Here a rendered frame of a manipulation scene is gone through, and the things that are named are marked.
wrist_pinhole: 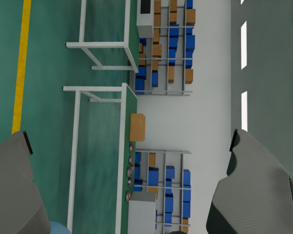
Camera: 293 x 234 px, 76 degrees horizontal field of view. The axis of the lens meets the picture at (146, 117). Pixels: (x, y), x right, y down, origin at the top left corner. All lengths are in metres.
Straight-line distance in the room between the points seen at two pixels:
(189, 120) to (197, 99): 0.73
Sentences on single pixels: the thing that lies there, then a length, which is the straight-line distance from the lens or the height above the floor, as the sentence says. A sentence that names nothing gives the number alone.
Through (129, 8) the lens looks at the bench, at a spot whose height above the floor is 0.74.
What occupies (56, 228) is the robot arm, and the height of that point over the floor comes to 1.05.
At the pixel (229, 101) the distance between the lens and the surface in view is 6.57.
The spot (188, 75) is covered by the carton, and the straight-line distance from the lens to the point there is 5.91.
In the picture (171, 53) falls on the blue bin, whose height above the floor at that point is 1.37.
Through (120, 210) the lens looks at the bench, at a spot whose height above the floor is 0.74.
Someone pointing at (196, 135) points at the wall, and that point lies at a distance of 6.23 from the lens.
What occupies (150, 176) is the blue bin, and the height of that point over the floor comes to 0.85.
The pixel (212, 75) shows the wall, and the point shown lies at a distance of 6.61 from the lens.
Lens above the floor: 1.15
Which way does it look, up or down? 5 degrees down
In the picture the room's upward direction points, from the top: 92 degrees clockwise
